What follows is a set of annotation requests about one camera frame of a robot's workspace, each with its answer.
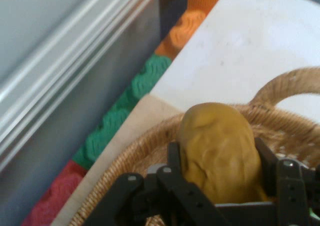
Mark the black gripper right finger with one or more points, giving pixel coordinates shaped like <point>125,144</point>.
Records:
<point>290,186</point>

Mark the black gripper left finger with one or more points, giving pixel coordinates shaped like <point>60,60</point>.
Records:
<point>175,186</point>

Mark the yellow brown potato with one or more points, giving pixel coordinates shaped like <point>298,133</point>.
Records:
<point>220,148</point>

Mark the green studded foam block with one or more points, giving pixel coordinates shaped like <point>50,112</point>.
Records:
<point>120,115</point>

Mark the red studded foam block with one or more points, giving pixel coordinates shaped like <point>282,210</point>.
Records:
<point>55,196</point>

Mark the orange giant building block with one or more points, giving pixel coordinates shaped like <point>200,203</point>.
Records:
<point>185,30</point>

